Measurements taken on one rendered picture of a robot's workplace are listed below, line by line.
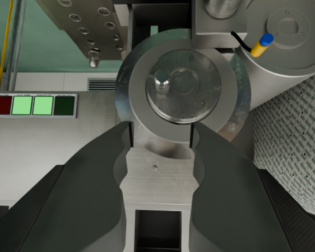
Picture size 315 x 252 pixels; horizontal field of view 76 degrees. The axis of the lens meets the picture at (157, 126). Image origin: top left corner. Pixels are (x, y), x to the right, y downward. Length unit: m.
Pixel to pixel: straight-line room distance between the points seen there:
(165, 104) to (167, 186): 0.37
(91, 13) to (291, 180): 0.48
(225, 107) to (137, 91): 0.09
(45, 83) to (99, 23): 3.09
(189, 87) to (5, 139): 0.58
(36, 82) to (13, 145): 3.01
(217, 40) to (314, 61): 0.12
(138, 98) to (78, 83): 3.14
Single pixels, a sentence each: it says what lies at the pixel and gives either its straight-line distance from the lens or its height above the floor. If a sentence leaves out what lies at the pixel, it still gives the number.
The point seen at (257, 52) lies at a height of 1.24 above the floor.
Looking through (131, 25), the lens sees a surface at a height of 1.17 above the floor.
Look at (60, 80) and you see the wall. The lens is 3.49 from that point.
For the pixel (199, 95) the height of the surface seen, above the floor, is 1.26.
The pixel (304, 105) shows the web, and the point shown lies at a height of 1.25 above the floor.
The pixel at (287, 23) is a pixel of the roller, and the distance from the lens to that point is 0.30.
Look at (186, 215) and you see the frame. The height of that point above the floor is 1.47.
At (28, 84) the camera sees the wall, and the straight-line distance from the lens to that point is 3.72.
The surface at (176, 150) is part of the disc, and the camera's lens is 0.21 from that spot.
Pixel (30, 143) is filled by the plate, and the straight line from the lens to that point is 0.66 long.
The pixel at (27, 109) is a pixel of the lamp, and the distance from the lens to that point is 0.67.
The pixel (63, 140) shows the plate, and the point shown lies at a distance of 0.61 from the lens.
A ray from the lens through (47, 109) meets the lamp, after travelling 0.64.
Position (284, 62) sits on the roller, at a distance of 0.27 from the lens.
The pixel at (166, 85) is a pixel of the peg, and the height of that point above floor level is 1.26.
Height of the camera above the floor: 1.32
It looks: 9 degrees down
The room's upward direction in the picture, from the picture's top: 179 degrees counter-clockwise
